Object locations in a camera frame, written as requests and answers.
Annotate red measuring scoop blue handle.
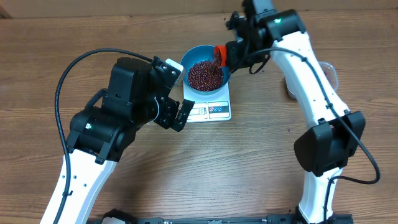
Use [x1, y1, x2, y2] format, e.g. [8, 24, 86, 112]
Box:
[214, 45, 227, 67]

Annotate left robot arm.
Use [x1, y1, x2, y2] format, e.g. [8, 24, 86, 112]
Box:
[41, 57, 194, 223]

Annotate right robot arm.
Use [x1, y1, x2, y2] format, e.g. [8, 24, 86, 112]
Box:
[222, 0, 365, 223]

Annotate white digital kitchen scale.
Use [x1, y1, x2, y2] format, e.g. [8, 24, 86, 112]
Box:
[183, 83, 232, 123]

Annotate red beans in bowl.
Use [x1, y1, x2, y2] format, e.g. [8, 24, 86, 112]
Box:
[187, 60, 224, 91]

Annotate blue bowl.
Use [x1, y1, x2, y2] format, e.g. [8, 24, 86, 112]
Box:
[181, 45, 231, 94]

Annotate red beans in container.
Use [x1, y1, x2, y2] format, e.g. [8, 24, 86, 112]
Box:
[323, 71, 330, 82]

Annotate clear plastic container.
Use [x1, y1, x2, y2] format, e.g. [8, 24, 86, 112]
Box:
[285, 61, 339, 99]

